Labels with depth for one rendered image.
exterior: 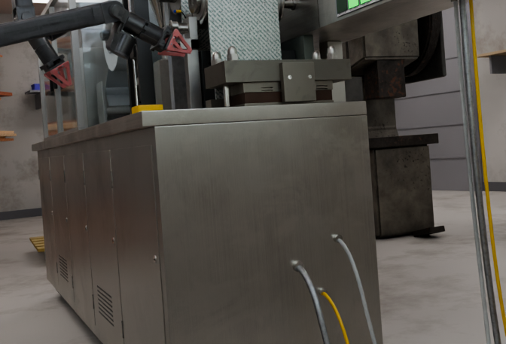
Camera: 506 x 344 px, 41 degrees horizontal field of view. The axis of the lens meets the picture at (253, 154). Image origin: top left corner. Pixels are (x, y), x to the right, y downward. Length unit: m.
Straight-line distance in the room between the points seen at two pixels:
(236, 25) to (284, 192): 0.56
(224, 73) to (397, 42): 3.78
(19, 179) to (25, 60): 1.76
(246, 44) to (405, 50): 3.56
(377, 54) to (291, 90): 3.55
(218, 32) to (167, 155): 0.51
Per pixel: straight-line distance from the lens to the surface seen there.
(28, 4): 2.34
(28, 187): 10.49
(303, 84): 1.91
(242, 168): 1.76
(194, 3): 2.09
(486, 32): 9.26
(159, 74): 2.77
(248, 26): 2.10
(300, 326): 1.89
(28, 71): 10.60
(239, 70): 1.85
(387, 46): 5.47
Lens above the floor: 0.79
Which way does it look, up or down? 1 degrees down
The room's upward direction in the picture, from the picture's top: 4 degrees counter-clockwise
